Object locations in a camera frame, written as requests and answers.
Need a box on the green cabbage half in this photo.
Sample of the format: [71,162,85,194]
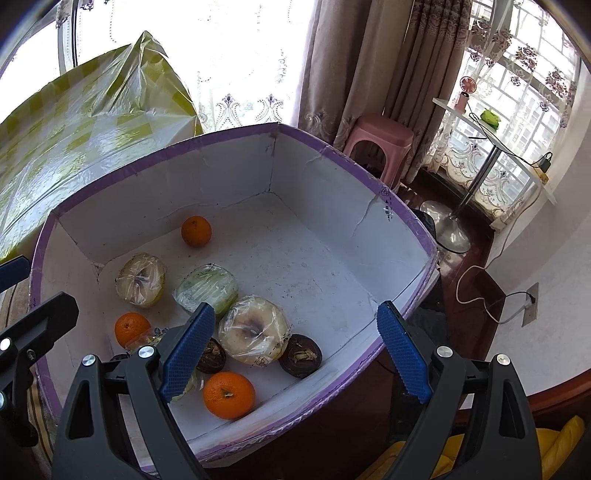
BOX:
[174,264,239,315]
[124,327,204,398]

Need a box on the pink desk fan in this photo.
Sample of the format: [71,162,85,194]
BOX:
[455,76,478,112]

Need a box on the pink plastic stool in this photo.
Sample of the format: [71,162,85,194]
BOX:
[344,114,415,192]

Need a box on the brown patterned curtain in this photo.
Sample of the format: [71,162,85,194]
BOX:
[295,0,476,185]

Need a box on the apple half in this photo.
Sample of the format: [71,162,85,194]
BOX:
[218,296,293,367]
[115,252,168,308]

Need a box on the white cardboard box purple rim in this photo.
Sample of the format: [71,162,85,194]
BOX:
[28,122,439,472]

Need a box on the yellow cushion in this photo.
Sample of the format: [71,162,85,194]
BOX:
[358,415,586,480]

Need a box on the orange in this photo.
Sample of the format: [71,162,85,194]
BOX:
[114,312,152,348]
[180,215,212,248]
[203,371,256,420]

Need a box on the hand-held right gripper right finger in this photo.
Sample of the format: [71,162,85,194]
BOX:
[376,301,542,480]

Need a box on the white lace sheer curtain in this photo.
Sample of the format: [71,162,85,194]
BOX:
[425,0,583,217]
[55,0,319,134]

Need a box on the white side table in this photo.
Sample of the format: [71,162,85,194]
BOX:
[420,96,560,254]

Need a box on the dark mangosteen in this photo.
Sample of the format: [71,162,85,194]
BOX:
[196,338,227,374]
[278,334,323,379]

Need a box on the black charger cable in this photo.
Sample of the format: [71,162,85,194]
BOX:
[467,112,555,174]

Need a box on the wall socket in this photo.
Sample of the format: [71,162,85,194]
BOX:
[522,282,540,328]

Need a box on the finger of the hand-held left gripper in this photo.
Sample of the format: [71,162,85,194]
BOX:
[0,255,31,294]
[0,293,80,372]

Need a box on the white cable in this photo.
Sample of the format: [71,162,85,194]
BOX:
[456,185,543,326]

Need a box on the striped sofa cover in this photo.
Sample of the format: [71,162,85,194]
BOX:
[0,277,58,476]

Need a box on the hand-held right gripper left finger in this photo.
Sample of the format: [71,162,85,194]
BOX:
[52,302,217,480]

